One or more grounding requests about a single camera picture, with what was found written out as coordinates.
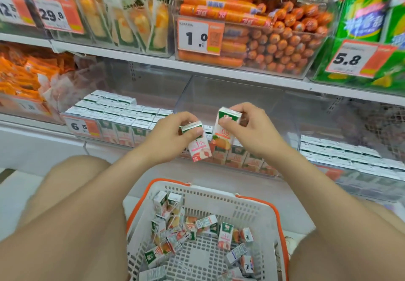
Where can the stack of orange sausages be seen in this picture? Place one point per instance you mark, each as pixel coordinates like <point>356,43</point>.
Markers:
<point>284,43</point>

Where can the stack of pink snack packets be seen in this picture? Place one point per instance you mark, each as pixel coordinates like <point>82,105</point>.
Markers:
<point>69,84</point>

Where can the heap of orange snack packets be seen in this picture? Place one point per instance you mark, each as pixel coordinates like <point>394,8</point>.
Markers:
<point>19,75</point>

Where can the person's right forearm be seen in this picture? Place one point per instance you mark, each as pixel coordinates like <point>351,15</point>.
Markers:
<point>341,227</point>

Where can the person's leg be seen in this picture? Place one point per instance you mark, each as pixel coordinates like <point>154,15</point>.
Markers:
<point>63,179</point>
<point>303,265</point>

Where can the stack of green packets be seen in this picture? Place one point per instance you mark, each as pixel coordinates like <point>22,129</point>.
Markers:
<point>364,15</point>

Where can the person's right hand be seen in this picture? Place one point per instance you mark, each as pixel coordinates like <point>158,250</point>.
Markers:
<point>256,135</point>

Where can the carton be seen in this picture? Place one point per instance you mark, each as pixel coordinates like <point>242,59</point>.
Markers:
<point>223,138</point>
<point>199,149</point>

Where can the clear plastic shelf bin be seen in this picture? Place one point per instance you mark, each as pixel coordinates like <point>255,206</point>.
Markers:
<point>348,86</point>
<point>110,46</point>
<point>348,116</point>
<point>158,78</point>
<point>19,118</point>
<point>19,32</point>
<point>205,64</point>
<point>253,91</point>

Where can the pile of small juice cartons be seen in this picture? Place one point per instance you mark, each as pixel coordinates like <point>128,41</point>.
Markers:
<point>202,227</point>

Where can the person's left forearm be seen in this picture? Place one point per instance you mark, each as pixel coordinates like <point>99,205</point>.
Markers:
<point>63,233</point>

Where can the orange white price tag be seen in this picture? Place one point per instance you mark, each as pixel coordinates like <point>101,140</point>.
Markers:
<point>12,9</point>
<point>351,59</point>
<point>28,107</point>
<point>196,37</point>
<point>79,126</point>
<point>50,12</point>
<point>329,173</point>

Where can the person's right leg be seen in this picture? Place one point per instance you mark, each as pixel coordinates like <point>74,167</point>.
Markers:
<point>303,265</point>

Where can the person's left hand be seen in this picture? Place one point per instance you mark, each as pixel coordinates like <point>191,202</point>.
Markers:
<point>167,141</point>

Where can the row of yellow food packs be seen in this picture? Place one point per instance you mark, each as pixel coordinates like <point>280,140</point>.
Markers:
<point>126,21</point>

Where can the person's left leg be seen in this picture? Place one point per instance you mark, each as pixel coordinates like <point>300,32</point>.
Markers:
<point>63,179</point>

